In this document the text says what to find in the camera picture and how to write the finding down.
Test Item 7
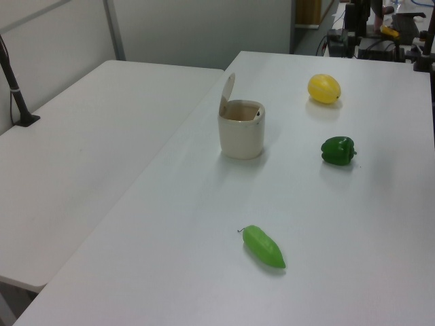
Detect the beige flip-lid garbage bin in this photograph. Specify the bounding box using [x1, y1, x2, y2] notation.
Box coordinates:
[217, 72, 266, 160]

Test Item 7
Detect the green cucumber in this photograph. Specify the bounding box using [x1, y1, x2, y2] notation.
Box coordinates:
[237, 224, 287, 270]

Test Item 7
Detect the green bell pepper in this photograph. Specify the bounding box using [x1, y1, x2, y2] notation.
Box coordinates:
[320, 136, 358, 166]

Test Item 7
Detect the yellow striped melon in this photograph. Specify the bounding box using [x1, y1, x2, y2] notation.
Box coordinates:
[307, 73, 342, 105]

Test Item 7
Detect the white side table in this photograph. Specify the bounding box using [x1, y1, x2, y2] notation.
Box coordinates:
[0, 60, 225, 295]

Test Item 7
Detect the black electronics box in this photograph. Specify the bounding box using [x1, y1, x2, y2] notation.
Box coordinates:
[325, 29, 358, 58]

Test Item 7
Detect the wooden cabinet panel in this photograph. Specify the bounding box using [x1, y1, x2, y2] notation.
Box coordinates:
[294, 0, 322, 29]

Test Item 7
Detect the yellow hand tool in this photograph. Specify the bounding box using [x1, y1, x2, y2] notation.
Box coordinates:
[379, 24, 400, 39]

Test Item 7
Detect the black clamp stand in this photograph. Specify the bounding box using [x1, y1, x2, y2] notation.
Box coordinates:
[404, 29, 435, 73]

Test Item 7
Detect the black camera stand pole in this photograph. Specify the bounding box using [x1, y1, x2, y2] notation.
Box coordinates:
[0, 33, 41, 128]

